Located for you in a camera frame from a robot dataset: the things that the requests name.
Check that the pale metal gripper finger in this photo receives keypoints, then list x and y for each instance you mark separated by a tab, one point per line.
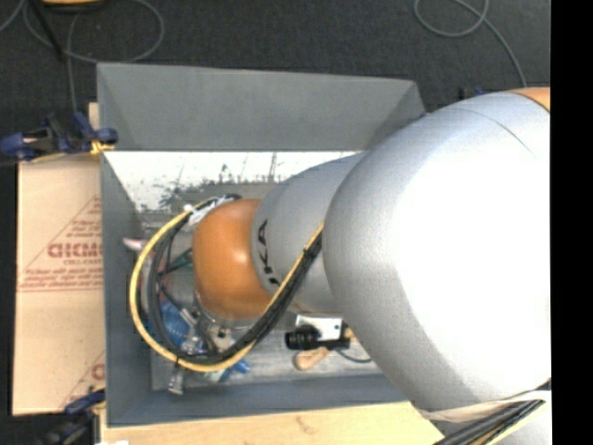
176	382

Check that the blue plastic object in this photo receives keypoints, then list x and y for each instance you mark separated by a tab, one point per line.
172	321

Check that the tan rounded object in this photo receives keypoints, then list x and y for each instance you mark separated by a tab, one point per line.
309	359

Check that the pink and white object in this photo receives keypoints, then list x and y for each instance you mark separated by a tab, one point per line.
135	243

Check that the brown cardboard board, red print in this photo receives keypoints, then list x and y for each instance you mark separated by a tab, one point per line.
55	322

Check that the grey metal bin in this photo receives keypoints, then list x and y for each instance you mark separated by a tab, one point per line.
241	109

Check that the black cylinder on white bracket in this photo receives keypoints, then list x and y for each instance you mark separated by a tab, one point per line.
303	338

